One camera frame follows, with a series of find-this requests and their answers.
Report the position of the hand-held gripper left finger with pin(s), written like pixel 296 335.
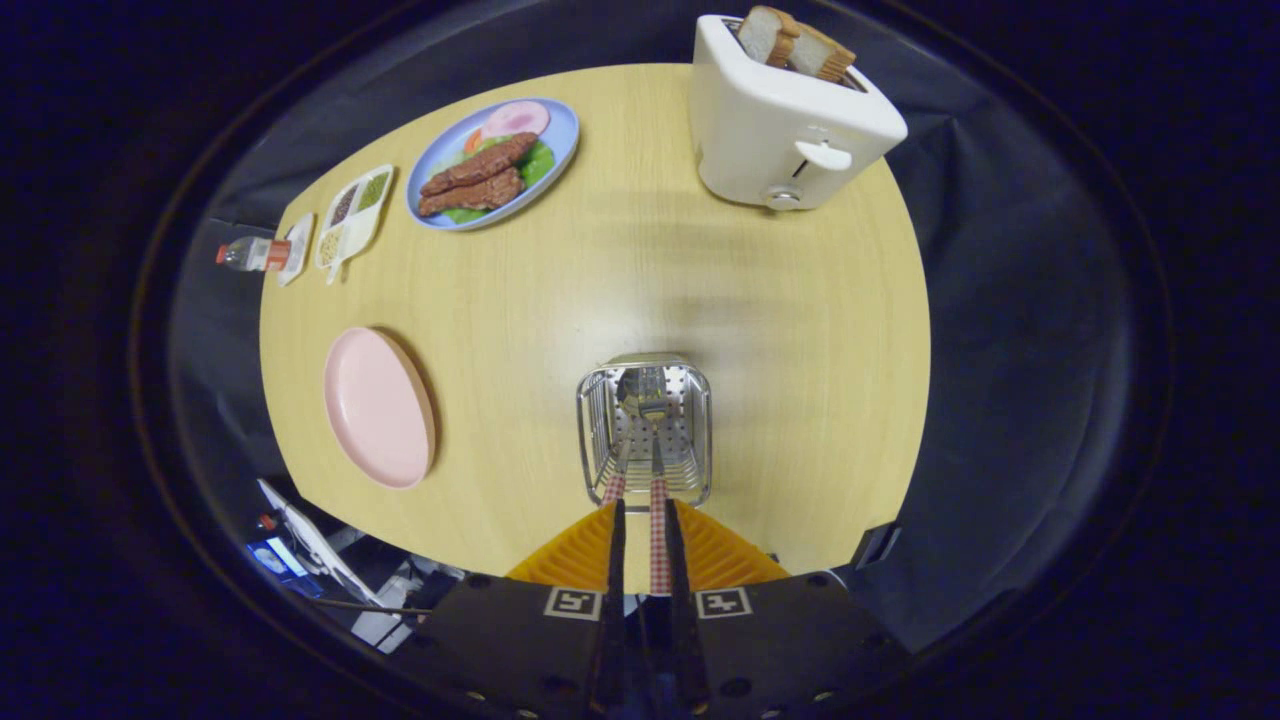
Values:
pixel 614 560

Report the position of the white flat panel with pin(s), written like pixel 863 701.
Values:
pixel 315 545

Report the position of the blue lit screen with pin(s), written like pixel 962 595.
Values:
pixel 280 560

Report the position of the white divided bean tray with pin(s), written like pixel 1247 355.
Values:
pixel 355 235

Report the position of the pink ham slice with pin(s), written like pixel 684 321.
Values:
pixel 515 120

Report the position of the blue oval plate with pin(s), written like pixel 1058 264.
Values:
pixel 565 125

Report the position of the clear water bottle red label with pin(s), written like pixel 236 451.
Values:
pixel 250 254

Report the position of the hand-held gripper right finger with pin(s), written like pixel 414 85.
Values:
pixel 676 560

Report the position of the pink round plate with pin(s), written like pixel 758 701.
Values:
pixel 375 410

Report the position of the brown sausage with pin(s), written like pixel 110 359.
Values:
pixel 470 193
pixel 480 165

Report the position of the white toaster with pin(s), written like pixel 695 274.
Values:
pixel 760 130

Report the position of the black flat bracket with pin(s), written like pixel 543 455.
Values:
pixel 877 545

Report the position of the black backdrop cloth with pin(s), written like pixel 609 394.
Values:
pixel 1020 350

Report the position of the white square coaster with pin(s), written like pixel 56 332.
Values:
pixel 296 250

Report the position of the toast bread slice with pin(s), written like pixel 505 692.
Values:
pixel 825 55
pixel 765 35

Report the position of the green lettuce leaf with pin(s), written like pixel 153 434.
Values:
pixel 538 163

